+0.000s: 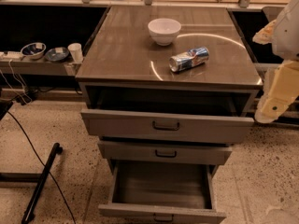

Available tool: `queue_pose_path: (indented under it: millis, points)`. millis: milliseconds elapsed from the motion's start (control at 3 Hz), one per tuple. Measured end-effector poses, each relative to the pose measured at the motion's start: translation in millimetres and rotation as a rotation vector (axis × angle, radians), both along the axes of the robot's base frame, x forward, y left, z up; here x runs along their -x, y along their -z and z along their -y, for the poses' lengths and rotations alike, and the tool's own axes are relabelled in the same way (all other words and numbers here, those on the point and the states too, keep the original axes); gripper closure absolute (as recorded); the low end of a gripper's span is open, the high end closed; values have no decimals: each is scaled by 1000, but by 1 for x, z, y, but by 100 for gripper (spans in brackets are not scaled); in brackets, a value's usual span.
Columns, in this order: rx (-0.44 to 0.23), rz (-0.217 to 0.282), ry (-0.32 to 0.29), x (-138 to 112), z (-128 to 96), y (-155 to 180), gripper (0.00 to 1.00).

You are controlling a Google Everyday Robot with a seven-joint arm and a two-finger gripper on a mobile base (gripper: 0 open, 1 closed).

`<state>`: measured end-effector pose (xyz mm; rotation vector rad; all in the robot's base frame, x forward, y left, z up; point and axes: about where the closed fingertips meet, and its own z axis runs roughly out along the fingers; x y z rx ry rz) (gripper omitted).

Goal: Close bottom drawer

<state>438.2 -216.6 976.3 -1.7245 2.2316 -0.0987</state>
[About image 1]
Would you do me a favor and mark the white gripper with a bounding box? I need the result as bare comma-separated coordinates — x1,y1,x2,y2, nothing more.
252,20,299,123

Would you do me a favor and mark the grey bottom drawer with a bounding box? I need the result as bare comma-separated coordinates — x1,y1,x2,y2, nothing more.
99,161,226,224

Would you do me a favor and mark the grey drawer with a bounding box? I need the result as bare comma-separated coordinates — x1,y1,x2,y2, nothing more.
99,161,226,224
98,141,232,165
81,109,253,144

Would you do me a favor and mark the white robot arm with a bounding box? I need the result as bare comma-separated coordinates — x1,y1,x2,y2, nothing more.
252,0,299,123

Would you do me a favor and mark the grey drawer cabinet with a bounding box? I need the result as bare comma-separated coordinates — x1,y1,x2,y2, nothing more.
75,5,263,175

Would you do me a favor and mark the grey top drawer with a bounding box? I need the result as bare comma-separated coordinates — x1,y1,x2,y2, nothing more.
81,109,253,144

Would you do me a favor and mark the grey middle drawer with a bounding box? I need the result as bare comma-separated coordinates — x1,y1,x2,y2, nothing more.
98,141,232,165

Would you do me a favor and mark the crushed blue silver can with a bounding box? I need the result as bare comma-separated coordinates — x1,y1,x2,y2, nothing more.
169,47,209,73

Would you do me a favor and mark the white bowl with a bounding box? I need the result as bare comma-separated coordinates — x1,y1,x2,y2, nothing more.
148,18,181,46

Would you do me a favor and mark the white paper cup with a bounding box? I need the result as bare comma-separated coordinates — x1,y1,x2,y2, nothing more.
68,43,83,63

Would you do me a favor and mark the dark blue plate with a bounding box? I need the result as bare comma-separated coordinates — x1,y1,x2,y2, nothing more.
45,47,69,62

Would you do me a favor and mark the white power strip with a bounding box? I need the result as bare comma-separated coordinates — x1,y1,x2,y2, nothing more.
0,51,22,60

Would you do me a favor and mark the grey side shelf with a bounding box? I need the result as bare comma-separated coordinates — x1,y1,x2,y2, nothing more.
0,59,80,77

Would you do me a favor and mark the black metal stand leg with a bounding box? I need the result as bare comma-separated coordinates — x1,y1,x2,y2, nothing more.
21,143,63,224

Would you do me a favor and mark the black floor cable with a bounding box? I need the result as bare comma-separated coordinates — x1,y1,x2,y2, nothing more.
6,109,78,224

